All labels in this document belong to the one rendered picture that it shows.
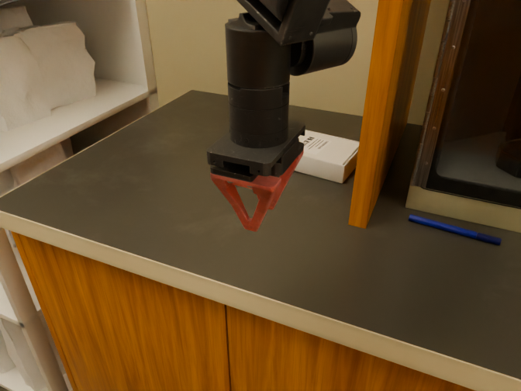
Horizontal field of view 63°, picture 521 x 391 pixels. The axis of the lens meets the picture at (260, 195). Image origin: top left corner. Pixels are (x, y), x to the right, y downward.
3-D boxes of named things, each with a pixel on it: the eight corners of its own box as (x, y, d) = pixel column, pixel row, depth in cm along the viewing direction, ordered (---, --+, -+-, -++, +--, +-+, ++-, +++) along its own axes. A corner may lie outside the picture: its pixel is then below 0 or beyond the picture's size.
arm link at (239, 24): (211, 10, 36) (251, 19, 33) (274, 2, 40) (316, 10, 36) (215, 89, 40) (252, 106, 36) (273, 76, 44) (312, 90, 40)
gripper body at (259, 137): (305, 138, 46) (310, 69, 42) (269, 182, 38) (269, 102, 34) (251, 129, 48) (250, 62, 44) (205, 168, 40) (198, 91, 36)
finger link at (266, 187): (296, 212, 48) (300, 136, 43) (272, 250, 43) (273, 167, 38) (242, 200, 51) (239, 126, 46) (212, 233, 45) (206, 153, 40)
